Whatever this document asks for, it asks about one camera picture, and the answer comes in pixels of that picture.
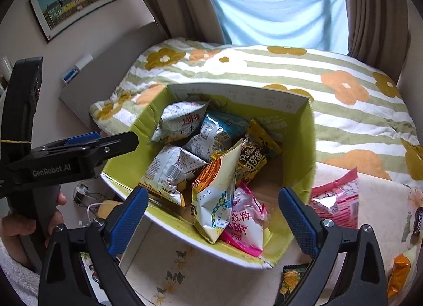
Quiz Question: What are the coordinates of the white silver snack bag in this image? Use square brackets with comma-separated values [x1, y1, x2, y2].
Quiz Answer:
[139, 145, 207, 207]

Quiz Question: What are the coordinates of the light blue sheet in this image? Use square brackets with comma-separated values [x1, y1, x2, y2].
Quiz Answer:
[213, 0, 348, 54]

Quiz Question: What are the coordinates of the dark green biscuit packet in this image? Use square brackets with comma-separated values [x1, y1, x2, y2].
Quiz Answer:
[275, 263, 309, 305]

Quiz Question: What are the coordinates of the grey headboard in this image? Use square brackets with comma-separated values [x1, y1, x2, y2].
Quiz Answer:
[59, 22, 165, 131]

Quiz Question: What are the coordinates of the floral cream tablecloth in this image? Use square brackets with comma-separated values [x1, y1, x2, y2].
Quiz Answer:
[121, 174, 422, 305]

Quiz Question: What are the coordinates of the right brown curtain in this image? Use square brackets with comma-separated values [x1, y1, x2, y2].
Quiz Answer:
[346, 0, 410, 82]

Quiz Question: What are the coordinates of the blue white snack bag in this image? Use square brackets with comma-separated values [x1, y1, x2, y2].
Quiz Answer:
[183, 111, 248, 162]

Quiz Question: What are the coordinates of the grey silver snack bag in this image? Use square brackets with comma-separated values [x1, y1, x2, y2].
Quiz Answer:
[151, 101, 209, 143]

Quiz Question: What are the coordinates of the cheese ring snack bag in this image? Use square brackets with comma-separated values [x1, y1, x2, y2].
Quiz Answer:
[191, 141, 242, 244]

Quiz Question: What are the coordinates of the white blue bottle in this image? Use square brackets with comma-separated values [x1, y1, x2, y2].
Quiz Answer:
[62, 54, 93, 86]

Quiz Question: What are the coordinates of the pink white snack bag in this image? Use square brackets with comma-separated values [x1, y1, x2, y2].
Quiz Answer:
[219, 183, 268, 257]

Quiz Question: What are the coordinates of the snickers chocolate bar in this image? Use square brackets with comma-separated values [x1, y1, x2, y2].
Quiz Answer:
[412, 207, 423, 237]

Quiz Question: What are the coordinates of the person left hand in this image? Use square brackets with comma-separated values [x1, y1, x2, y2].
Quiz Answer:
[1, 192, 67, 269]

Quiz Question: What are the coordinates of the floral striped quilt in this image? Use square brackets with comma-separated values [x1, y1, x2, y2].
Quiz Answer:
[89, 37, 423, 189]

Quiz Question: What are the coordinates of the orange cream snack bag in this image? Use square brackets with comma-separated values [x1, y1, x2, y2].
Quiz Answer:
[387, 254, 412, 299]

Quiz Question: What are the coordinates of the yellow snack bag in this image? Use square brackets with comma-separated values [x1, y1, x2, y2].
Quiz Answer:
[211, 118, 283, 188]

